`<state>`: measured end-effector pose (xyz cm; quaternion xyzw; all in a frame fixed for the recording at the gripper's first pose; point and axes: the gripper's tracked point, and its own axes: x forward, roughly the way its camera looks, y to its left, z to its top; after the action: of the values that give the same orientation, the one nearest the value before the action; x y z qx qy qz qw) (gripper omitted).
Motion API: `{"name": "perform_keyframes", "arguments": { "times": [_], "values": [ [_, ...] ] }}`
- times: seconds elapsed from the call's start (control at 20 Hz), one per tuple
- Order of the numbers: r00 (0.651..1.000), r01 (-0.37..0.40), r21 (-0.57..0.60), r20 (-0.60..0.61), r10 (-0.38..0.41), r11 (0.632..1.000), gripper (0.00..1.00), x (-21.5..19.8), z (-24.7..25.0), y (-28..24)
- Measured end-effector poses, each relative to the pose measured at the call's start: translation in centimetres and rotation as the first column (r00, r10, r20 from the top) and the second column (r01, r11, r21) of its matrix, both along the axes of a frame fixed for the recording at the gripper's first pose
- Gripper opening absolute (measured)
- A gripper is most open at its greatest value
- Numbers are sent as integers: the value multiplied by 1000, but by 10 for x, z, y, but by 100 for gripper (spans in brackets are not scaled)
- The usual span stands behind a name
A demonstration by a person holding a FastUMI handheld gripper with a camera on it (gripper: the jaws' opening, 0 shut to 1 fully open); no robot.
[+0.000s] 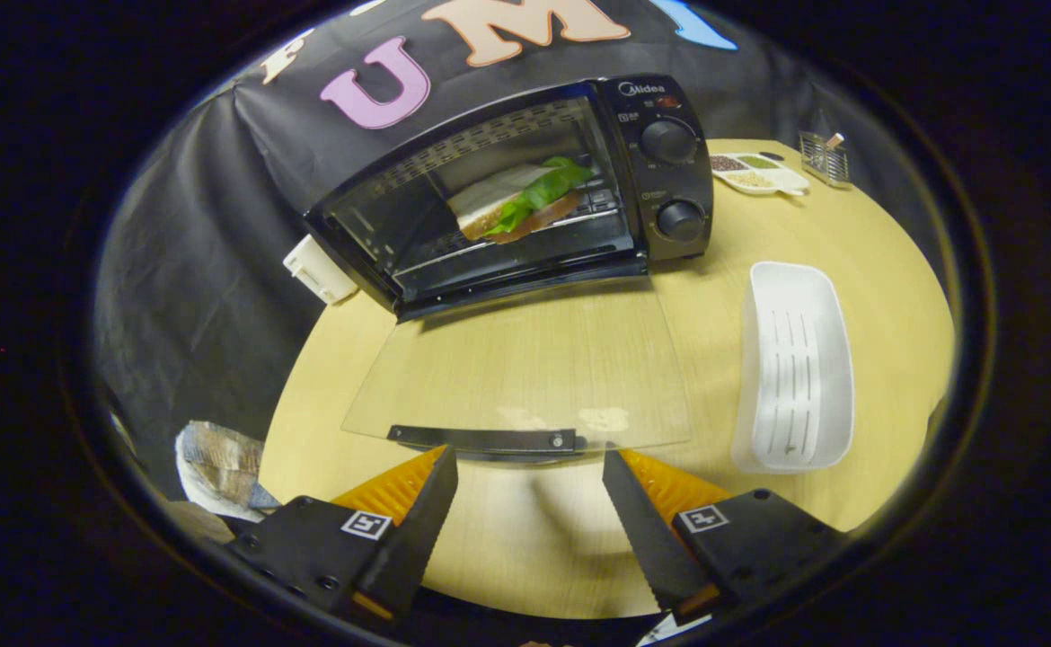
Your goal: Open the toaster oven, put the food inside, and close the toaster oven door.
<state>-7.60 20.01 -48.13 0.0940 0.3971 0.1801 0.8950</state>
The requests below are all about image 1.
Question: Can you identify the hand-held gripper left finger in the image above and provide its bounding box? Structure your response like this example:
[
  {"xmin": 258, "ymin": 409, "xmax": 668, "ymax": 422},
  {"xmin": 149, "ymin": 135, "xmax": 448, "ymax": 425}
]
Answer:
[{"xmin": 225, "ymin": 445, "xmax": 459, "ymax": 625}]

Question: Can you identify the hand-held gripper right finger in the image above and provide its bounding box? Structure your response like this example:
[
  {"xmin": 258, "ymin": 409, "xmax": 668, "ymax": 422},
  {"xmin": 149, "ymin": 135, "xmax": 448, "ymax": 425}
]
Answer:
[{"xmin": 602, "ymin": 447, "xmax": 850, "ymax": 621}]

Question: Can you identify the lettuce sandwich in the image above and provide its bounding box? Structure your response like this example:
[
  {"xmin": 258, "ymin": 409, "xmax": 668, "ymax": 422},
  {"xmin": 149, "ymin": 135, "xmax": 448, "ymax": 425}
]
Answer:
[{"xmin": 447, "ymin": 156, "xmax": 596, "ymax": 245}]

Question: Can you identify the black toaster oven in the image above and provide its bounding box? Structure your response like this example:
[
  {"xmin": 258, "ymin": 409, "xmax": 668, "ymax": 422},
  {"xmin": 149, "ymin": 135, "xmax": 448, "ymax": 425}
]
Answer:
[{"xmin": 304, "ymin": 74, "xmax": 715, "ymax": 464}]

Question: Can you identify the white plastic tray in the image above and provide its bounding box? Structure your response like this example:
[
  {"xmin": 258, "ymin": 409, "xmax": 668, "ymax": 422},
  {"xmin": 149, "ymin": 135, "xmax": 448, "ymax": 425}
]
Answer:
[{"xmin": 730, "ymin": 261, "xmax": 855, "ymax": 474}]

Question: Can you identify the white small appliance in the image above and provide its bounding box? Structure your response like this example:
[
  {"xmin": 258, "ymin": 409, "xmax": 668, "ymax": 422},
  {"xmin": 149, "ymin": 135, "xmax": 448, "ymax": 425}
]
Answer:
[{"xmin": 282, "ymin": 235, "xmax": 360, "ymax": 306}]

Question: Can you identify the white divided dish of grains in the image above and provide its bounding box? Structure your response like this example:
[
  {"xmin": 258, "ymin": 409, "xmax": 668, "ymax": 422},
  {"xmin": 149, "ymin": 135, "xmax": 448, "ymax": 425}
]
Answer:
[{"xmin": 710, "ymin": 153, "xmax": 811, "ymax": 198}]

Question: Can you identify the metal wire basket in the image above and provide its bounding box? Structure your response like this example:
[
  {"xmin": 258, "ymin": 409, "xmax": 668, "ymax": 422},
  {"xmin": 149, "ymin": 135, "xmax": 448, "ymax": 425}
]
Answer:
[{"xmin": 799, "ymin": 131, "xmax": 852, "ymax": 188}]

